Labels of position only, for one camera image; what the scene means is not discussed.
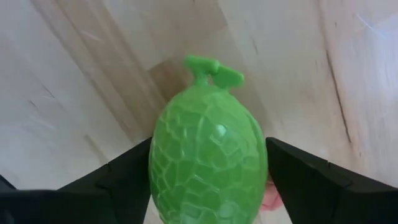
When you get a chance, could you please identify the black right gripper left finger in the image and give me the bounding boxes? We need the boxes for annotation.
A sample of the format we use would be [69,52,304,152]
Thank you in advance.
[0,136,154,224]

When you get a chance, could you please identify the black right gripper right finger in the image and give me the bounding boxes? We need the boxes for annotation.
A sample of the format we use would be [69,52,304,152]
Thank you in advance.
[265,136,398,224]

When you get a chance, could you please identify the light green toy melon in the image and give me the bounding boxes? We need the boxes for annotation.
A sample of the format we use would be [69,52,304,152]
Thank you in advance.
[148,55,269,224]

